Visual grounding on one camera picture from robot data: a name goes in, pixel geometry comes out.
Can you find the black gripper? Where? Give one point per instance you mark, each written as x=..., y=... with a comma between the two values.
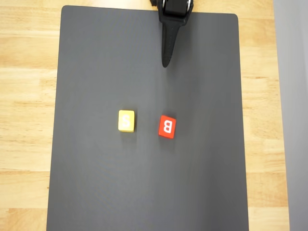
x=172, y=17

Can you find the red letter B block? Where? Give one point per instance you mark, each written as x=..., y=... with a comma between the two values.
x=161, y=131

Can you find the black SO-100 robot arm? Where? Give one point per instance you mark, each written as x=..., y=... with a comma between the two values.
x=175, y=7

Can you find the dark grey rubber mat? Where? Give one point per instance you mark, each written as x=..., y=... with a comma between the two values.
x=120, y=180

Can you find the yellow letter S block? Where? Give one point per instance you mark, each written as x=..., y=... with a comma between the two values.
x=121, y=115

